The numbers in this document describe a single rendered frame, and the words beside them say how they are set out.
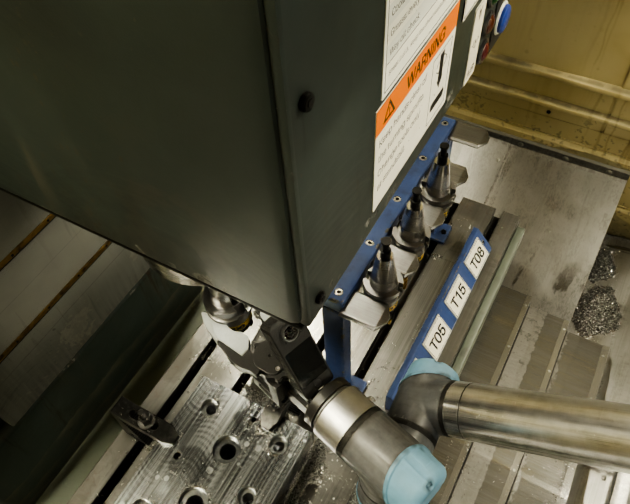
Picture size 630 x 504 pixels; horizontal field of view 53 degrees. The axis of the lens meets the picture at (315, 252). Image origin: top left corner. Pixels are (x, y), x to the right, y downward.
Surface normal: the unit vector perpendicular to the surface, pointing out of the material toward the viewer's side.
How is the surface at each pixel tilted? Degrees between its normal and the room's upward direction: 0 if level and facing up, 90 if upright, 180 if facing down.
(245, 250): 90
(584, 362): 8
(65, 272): 88
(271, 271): 90
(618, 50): 90
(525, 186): 24
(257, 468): 0
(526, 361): 7
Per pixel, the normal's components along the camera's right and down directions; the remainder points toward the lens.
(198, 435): -0.04, -0.60
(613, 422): -0.53, -0.60
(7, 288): 0.87, 0.36
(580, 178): -0.24, -0.25
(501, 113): -0.49, 0.71
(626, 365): -0.30, -0.69
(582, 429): -0.63, -0.29
